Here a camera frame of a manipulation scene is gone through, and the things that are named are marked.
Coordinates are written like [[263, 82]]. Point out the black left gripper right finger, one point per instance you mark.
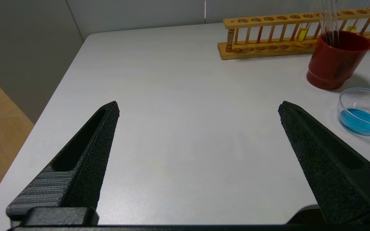
[[332, 173]]

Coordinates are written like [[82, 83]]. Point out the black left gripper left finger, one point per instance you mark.
[[88, 173]]

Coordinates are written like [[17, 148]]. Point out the wooden test tube rack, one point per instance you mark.
[[262, 49]]

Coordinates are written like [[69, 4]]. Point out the test tube with pale yellow pigment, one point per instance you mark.
[[301, 34]]

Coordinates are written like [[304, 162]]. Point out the empty clear test tube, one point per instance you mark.
[[326, 22], [337, 22]]

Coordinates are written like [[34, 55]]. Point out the clear glass dish with spout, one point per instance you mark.
[[360, 123]]

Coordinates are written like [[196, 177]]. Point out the red plastic cup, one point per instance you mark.
[[336, 67]]

